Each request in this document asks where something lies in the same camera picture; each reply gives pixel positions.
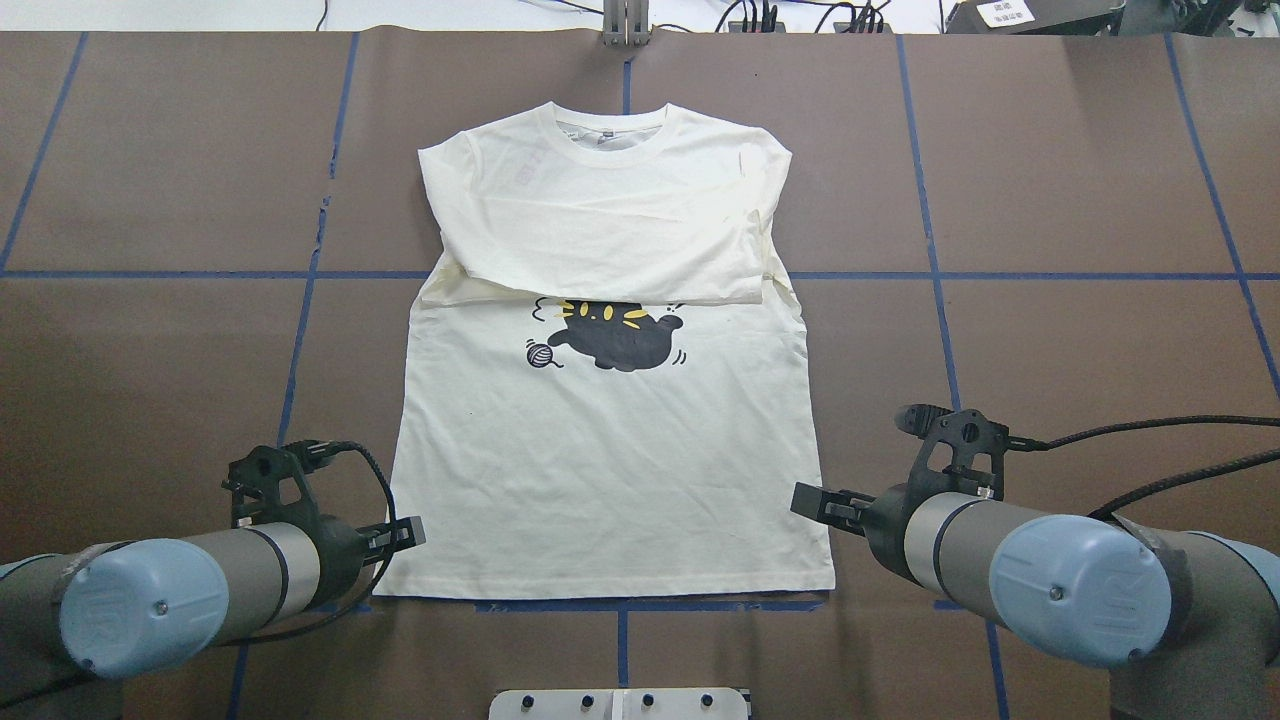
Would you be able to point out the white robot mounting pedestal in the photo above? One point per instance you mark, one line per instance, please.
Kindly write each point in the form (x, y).
(623, 703)

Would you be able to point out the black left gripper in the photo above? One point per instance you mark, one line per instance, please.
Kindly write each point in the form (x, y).
(340, 552)

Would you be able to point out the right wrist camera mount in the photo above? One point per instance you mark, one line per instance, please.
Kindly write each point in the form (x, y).
(962, 452)

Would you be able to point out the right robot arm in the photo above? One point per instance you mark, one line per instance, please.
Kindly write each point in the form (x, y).
(1183, 621)

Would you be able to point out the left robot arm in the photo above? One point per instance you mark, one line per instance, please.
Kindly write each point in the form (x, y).
(77, 625)

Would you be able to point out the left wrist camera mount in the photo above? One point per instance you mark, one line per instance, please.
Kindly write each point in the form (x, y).
(269, 484)

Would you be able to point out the aluminium frame post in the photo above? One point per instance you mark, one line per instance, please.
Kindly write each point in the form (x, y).
(626, 23)

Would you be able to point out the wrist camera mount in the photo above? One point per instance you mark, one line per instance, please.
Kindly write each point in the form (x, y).
(962, 452)
(269, 484)

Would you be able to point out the dark labelled box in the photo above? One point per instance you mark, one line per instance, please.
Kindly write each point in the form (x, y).
(1055, 18)

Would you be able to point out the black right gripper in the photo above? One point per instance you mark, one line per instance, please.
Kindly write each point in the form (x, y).
(886, 520)

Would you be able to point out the cream long-sleeve cat shirt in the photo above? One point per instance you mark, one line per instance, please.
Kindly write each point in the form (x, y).
(606, 385)

